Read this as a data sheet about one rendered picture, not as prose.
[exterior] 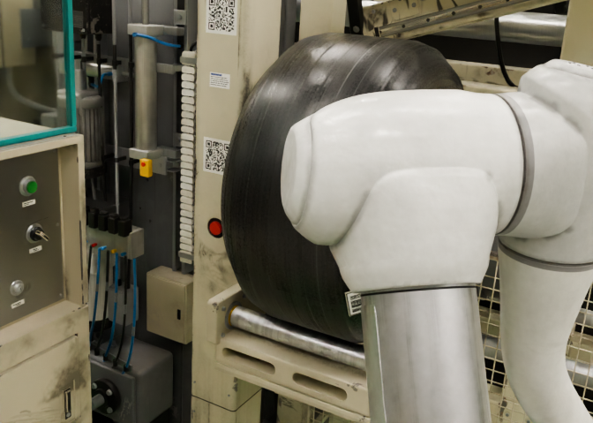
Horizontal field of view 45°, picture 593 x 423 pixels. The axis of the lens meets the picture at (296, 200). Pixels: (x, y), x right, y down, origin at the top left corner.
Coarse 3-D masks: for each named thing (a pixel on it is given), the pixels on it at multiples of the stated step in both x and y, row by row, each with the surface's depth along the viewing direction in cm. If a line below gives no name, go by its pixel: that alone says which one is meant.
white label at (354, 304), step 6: (348, 294) 119; (354, 294) 120; (360, 294) 120; (348, 300) 120; (354, 300) 121; (360, 300) 121; (348, 306) 121; (354, 306) 122; (360, 306) 122; (354, 312) 122; (360, 312) 123
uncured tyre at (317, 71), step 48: (336, 48) 128; (384, 48) 126; (432, 48) 134; (288, 96) 122; (336, 96) 118; (240, 144) 123; (240, 192) 122; (240, 240) 125; (288, 240) 119; (288, 288) 125; (336, 288) 119; (336, 336) 134
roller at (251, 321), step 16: (240, 320) 147; (256, 320) 145; (272, 320) 144; (272, 336) 143; (288, 336) 141; (304, 336) 140; (320, 336) 139; (320, 352) 138; (336, 352) 136; (352, 352) 135
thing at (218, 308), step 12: (240, 288) 152; (216, 300) 145; (228, 300) 147; (240, 300) 152; (216, 312) 144; (228, 312) 147; (264, 312) 162; (216, 324) 145; (228, 324) 148; (216, 336) 146
